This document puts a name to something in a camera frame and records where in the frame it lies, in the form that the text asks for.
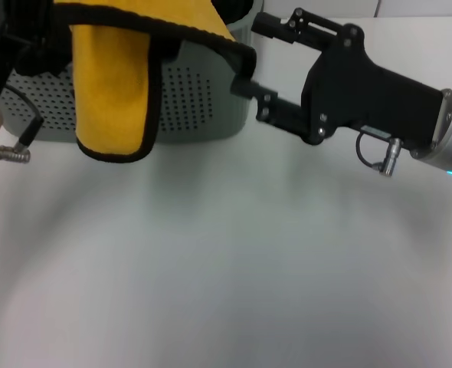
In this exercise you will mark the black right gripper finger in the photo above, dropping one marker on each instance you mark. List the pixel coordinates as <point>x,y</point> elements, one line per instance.
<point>279,109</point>
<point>279,28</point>

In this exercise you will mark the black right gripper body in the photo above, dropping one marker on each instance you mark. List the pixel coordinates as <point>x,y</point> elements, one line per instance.
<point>348,88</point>

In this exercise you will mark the yellow grey towel black trim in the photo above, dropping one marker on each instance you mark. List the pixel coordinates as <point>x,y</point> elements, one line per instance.
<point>111,96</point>

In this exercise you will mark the green perforated storage box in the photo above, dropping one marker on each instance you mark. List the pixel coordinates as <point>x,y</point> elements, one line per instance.
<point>195,107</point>

